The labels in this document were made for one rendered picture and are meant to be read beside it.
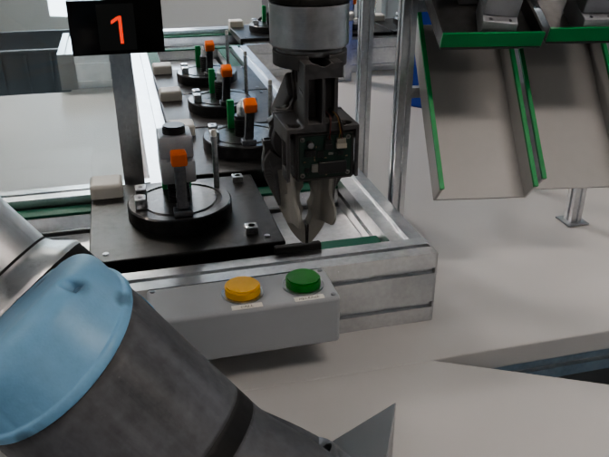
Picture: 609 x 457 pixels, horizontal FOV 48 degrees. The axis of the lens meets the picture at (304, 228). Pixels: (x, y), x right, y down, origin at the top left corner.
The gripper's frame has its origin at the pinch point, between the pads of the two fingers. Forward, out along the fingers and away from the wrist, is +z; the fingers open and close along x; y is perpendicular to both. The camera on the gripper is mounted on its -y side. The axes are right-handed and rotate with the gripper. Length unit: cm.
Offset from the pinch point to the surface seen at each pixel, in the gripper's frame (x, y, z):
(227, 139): -1.9, -45.1, 4.2
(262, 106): 9, -70, 6
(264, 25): 26, -152, 4
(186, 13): 21, -363, 32
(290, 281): -1.8, 0.8, 6.0
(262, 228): -2.2, -13.6, 6.2
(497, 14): 28.5, -13.9, -19.5
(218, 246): -8.4, -10.1, 6.2
